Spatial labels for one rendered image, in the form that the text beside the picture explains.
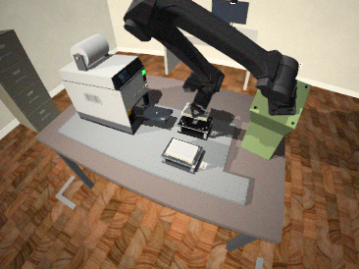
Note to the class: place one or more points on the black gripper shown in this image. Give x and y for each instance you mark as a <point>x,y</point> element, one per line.
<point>204,105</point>

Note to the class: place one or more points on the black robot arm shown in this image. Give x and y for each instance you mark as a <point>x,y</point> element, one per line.
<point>275,73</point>

